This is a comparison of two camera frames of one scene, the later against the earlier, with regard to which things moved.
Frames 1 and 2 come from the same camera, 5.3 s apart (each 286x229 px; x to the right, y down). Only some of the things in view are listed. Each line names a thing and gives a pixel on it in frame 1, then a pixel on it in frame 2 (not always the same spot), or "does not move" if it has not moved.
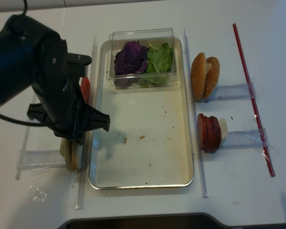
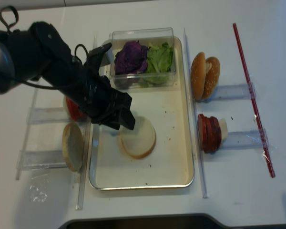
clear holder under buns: (243, 91) does not move
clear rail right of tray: (203, 180) does not move
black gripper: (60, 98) to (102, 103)
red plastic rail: (251, 98) does not move
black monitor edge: (195, 220) does not move
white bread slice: (76, 155) to (140, 142)
